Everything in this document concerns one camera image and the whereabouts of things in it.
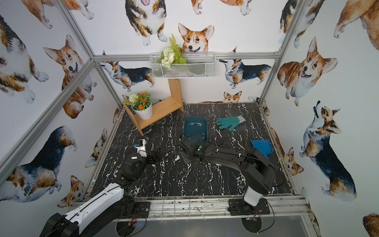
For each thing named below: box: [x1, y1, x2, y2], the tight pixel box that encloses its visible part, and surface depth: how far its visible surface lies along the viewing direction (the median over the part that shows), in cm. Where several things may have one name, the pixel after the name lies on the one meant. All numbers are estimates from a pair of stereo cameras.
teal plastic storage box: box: [183, 116, 209, 143], surface depth 109 cm
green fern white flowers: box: [157, 33, 187, 69], surface depth 82 cm
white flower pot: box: [131, 100, 153, 120], surface depth 97 cm
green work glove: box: [216, 115, 247, 132], surface depth 109 cm
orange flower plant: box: [122, 91, 152, 112], surface depth 95 cm
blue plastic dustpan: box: [250, 139, 274, 160], surface depth 101 cm
